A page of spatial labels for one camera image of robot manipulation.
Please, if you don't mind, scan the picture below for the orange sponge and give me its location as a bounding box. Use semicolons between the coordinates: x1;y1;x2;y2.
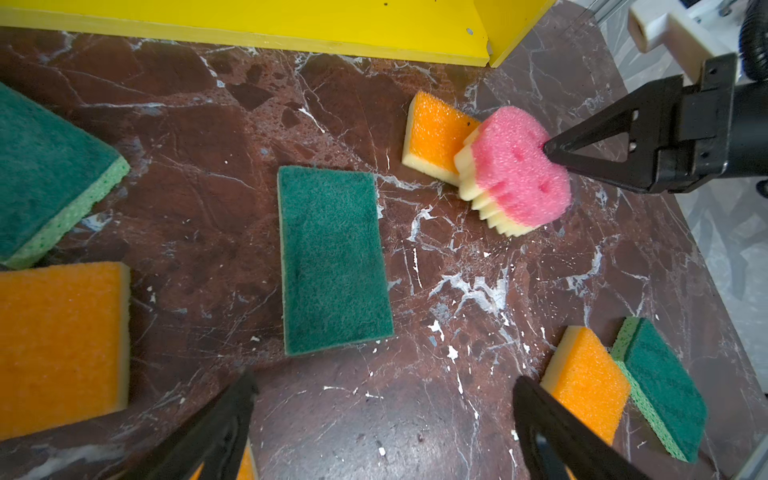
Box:
236;440;259;480
402;91;481;186
1;262;130;440
540;326;631;445

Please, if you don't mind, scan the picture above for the yellow shelf with coloured boards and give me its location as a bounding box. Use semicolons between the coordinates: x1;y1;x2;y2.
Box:
1;0;553;67

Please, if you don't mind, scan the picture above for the green sponge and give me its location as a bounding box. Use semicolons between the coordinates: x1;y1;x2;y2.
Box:
1;85;130;270
277;166;394;356
611;317;708;463

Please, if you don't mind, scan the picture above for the pink smiley sponge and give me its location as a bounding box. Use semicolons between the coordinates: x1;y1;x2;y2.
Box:
454;106;572;237

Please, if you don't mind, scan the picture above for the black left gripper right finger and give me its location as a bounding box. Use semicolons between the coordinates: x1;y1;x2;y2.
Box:
512;376;647;479

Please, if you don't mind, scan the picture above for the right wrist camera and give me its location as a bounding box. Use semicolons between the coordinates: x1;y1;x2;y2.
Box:
628;1;767;83

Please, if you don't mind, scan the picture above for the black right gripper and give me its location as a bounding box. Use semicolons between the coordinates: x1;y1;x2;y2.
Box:
543;54;767;194

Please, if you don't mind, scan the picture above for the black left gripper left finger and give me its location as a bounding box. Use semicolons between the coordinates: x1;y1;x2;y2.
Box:
114;371;258;479

